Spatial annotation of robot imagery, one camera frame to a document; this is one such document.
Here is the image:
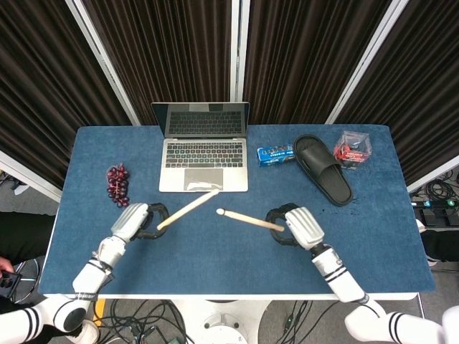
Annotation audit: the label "black smartphone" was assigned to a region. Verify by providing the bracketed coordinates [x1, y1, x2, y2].
[0, 271, 22, 299]

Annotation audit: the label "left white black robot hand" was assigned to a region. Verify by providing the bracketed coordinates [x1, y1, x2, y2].
[110, 202, 170, 244]

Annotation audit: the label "dark red grape bunch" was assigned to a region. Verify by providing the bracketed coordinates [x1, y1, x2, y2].
[105, 163, 131, 209]

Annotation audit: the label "clear box with red contents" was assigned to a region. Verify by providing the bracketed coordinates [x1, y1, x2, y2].
[332, 130, 373, 171]

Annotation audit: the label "pale wooden drumstick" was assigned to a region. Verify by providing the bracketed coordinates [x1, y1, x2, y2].
[156, 188, 220, 231]
[216, 208, 285, 232]

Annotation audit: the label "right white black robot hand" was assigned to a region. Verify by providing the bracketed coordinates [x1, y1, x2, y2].
[265, 202, 326, 252]

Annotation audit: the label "silver open laptop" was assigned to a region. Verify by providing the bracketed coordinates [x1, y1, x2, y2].
[151, 102, 251, 194]

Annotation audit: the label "coiled black cables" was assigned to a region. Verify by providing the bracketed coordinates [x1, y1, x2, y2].
[412, 171, 459, 201]

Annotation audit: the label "dark pleated partition panel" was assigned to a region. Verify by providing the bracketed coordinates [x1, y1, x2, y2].
[65, 0, 240, 126]
[239, 0, 410, 125]
[325, 0, 459, 194]
[0, 0, 141, 204]

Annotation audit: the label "blue fabric table mat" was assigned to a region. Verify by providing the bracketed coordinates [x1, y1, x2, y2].
[38, 125, 437, 296]

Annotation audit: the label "tangled black floor cables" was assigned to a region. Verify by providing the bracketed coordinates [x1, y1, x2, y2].
[95, 299, 197, 344]

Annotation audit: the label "blue cookie pack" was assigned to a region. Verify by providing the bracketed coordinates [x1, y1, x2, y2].
[256, 143, 298, 168]

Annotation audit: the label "chrome stool ring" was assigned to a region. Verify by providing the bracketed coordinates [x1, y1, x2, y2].
[13, 259, 41, 305]

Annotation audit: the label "black cable with inline switch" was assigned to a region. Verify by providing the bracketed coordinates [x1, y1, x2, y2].
[275, 300, 313, 344]

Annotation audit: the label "white sneaker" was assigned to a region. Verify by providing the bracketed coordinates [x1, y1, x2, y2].
[79, 320, 100, 344]

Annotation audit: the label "black rubber slipper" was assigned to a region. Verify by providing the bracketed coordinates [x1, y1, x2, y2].
[293, 134, 354, 207]

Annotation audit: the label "white table pedestal base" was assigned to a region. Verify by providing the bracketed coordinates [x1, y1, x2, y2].
[168, 299, 274, 344]

